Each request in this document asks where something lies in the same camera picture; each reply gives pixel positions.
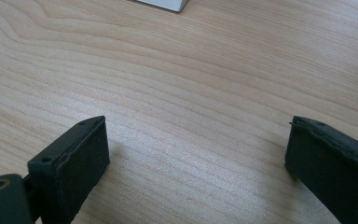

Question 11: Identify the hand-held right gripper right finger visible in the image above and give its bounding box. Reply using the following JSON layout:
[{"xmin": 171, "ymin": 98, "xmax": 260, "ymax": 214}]
[{"xmin": 284, "ymin": 115, "xmax": 358, "ymax": 224}]

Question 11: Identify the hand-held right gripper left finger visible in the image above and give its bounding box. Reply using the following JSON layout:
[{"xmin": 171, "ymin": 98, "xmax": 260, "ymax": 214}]
[{"xmin": 27, "ymin": 115, "xmax": 111, "ymax": 224}]

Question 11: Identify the white hardcover book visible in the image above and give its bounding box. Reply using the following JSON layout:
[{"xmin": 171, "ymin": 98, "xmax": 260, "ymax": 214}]
[{"xmin": 135, "ymin": 0, "xmax": 190, "ymax": 14}]

